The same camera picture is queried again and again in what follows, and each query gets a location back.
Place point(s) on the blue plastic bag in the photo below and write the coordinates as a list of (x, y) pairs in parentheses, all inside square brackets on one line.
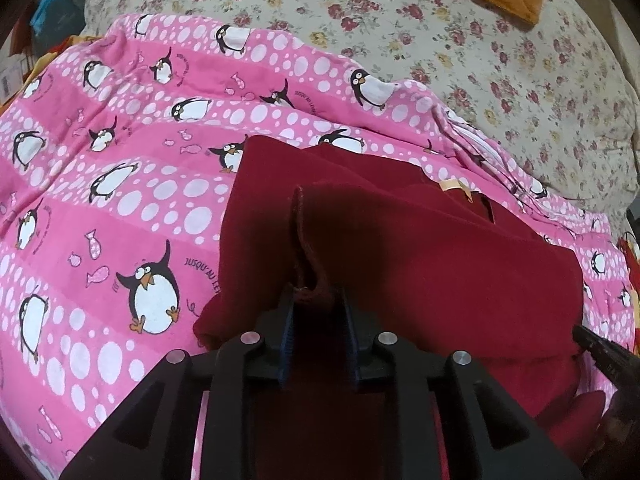
[(55, 7)]

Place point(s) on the dark red garment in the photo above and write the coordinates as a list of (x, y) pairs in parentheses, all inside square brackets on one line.
[(400, 240)]

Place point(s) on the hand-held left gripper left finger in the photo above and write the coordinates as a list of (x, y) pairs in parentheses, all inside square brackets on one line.
[(287, 347)]

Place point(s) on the pink penguin print blanket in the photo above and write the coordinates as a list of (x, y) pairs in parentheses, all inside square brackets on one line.
[(125, 200)]

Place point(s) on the floral quilt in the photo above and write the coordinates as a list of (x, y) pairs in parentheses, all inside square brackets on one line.
[(450, 60)]

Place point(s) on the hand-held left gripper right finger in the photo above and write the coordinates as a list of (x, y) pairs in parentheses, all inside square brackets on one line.
[(352, 352)]

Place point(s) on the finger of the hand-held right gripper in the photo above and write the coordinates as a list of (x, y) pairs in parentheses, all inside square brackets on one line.
[(607, 360)]

